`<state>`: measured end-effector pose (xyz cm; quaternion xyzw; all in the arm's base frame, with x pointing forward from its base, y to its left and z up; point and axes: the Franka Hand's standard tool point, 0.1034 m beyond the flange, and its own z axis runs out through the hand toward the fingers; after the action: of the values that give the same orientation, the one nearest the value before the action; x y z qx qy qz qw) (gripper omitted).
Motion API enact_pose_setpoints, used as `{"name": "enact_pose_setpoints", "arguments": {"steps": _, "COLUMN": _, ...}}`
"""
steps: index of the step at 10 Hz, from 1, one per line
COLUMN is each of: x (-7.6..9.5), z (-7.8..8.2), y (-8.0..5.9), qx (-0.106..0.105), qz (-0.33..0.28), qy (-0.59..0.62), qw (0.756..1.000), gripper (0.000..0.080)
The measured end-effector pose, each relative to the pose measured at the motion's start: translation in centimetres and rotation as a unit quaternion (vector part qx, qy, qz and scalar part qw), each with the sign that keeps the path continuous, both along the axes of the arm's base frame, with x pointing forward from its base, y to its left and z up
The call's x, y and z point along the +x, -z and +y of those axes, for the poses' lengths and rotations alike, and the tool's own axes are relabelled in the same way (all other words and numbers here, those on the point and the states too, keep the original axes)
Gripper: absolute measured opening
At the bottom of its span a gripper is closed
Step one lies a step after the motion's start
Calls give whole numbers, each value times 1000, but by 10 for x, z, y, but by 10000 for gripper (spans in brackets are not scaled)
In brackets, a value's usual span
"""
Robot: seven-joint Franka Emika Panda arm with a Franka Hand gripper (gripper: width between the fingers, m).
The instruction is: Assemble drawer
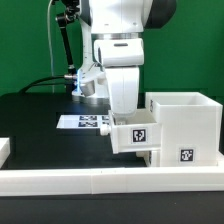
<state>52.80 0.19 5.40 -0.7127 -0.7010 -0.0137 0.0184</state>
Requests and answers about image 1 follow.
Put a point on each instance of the white drawer box front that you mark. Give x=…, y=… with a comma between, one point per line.
x=151, y=158

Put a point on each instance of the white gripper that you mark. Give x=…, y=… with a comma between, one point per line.
x=123, y=86

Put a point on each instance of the white drawer box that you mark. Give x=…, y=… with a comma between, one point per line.
x=151, y=158
x=140, y=133

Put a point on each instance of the white left fence piece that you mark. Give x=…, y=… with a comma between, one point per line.
x=4, y=150

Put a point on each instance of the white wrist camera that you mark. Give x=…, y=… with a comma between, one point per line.
x=90, y=77

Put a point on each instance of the black camera stand pole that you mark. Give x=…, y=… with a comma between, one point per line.
x=63, y=19

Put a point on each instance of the white drawer cabinet frame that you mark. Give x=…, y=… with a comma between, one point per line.
x=191, y=125

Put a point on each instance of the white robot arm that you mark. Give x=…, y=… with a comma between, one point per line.
x=114, y=50

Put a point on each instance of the paper sheet with markers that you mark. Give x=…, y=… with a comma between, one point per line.
x=82, y=121

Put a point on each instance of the white front fence rail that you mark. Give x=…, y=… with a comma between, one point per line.
x=114, y=180

